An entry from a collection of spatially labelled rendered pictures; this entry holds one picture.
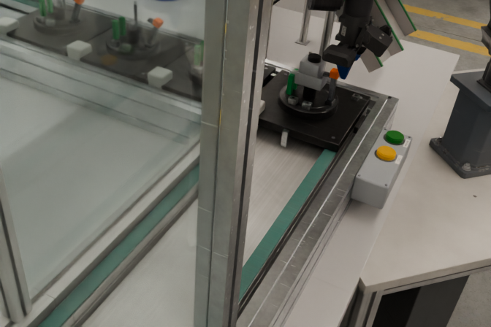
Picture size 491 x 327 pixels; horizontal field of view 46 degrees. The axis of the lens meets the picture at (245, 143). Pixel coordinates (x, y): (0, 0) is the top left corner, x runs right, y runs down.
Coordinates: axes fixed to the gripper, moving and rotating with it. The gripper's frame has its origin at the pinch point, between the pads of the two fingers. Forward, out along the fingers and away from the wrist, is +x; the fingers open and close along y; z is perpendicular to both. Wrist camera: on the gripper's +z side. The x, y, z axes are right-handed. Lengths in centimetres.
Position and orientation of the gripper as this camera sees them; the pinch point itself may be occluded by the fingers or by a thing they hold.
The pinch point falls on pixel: (345, 64)
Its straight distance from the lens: 127.9
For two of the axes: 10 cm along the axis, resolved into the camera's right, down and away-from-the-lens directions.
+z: 8.9, 3.2, -3.3
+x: -0.8, 8.1, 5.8
